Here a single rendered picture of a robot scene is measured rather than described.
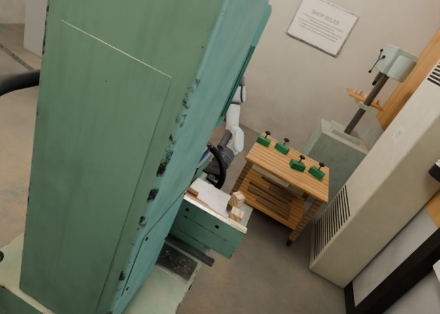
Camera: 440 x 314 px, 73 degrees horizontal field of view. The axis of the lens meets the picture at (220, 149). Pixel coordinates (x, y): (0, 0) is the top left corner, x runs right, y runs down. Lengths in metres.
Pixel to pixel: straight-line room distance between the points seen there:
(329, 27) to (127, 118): 3.45
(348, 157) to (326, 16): 1.60
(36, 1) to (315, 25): 3.41
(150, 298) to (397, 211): 1.69
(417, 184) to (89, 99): 1.93
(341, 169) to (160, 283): 2.43
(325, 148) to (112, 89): 2.67
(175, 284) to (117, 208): 0.45
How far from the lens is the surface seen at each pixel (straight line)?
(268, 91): 3.89
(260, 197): 2.46
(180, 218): 0.94
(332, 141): 2.95
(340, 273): 2.49
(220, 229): 0.90
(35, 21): 0.53
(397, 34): 3.85
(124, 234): 0.52
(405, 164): 2.05
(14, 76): 0.52
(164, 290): 0.88
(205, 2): 0.34
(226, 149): 1.44
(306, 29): 3.76
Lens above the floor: 1.52
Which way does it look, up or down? 28 degrees down
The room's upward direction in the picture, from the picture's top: 25 degrees clockwise
